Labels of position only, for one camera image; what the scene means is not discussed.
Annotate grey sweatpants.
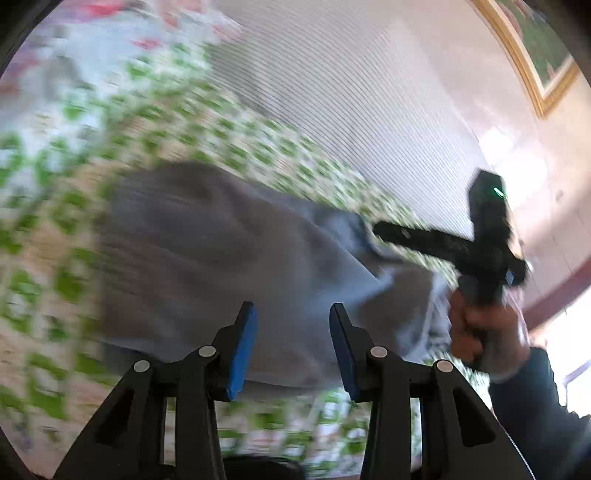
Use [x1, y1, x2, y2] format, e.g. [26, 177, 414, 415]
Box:
[98, 163, 450, 397]

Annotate right forearm dark sleeve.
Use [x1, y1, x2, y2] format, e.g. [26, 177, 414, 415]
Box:
[489, 348, 590, 479]

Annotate person's right hand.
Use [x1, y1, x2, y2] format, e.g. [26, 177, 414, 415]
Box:
[449, 289, 531, 382]

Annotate green white patterned bedspread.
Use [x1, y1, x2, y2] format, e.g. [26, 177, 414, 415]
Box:
[1, 42, 455, 478]

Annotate gold framed painting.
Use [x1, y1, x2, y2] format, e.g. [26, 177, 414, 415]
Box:
[472, 0, 580, 119]

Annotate white striped bolster pillow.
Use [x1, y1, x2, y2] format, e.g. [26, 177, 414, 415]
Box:
[211, 1, 485, 235]

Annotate floral pink pillow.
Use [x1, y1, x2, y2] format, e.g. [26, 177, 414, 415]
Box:
[1, 1, 242, 98]

